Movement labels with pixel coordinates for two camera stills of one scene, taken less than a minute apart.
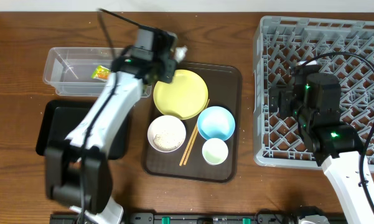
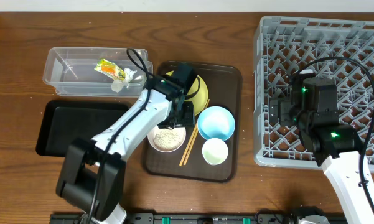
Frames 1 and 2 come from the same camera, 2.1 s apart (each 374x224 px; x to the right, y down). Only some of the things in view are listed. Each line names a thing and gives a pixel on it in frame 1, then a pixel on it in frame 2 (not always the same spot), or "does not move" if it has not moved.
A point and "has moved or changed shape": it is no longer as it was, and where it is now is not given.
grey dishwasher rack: [355, 50] does not move
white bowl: [167, 133] does not move
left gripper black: [168, 66] -> [178, 121]
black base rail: [200, 219] does not move
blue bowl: [216, 122] does not move
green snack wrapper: [102, 73] has moved or changed shape
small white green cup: [215, 151] does not move
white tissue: [180, 53] has moved or changed shape
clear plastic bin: [68, 70] does not move
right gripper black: [286, 96] -> [285, 106]
